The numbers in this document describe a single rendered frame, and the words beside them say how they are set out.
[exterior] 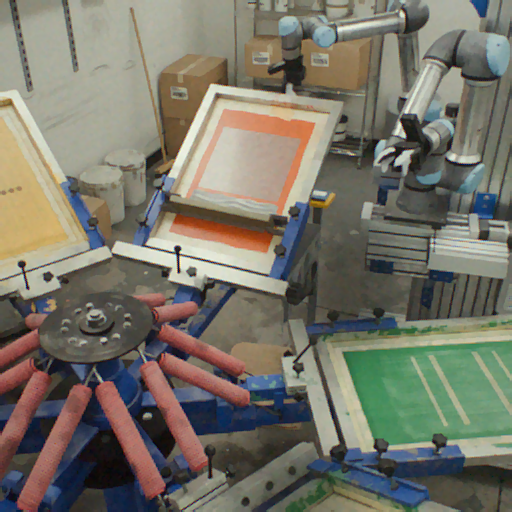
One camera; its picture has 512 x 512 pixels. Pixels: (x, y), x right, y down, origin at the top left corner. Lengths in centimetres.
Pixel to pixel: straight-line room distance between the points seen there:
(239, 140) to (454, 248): 94
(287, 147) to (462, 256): 78
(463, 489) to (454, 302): 84
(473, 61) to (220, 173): 101
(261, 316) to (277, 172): 157
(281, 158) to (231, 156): 21
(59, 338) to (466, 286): 174
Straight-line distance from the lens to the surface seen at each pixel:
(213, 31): 641
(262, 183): 244
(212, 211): 231
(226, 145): 259
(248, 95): 268
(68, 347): 171
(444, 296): 284
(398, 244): 248
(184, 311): 202
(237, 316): 385
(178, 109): 571
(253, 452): 311
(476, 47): 216
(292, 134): 255
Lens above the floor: 239
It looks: 32 degrees down
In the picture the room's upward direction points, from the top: straight up
